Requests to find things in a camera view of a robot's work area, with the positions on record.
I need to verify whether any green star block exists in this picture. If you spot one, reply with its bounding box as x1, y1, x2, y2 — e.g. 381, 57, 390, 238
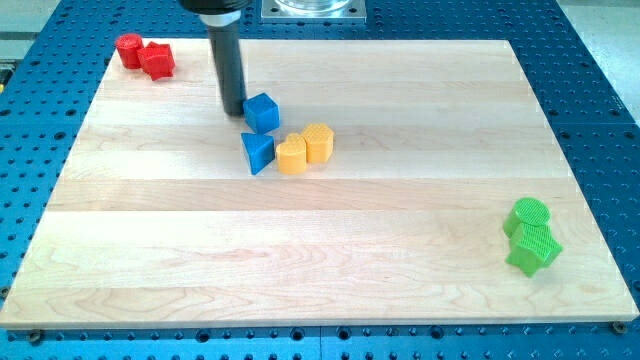
505, 223, 563, 277

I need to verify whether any green cylinder block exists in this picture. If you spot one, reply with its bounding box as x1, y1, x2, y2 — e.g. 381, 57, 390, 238
503, 197, 551, 237

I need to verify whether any red cylinder block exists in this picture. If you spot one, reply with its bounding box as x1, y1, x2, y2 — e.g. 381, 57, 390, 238
115, 33, 144, 69

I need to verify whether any yellow pentagon block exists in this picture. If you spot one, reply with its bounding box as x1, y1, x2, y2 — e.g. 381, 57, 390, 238
302, 123, 334, 163

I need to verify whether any light wooden board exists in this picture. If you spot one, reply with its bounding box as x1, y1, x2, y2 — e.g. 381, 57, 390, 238
1, 39, 638, 330

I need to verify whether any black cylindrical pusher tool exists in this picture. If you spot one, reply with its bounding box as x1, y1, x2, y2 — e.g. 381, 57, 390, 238
178, 0, 251, 116

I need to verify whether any blue cube block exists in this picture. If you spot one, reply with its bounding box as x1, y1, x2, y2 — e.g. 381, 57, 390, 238
243, 93, 280, 134

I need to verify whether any red star block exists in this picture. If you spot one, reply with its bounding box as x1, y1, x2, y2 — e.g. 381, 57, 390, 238
137, 42, 175, 81

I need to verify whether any yellow heart block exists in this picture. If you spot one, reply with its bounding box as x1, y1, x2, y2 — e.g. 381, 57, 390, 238
276, 133, 307, 175

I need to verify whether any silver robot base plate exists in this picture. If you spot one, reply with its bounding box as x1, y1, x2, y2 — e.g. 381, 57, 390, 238
260, 0, 367, 22

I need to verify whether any blue triangle block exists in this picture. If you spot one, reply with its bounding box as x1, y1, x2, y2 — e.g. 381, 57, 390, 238
241, 133, 275, 175

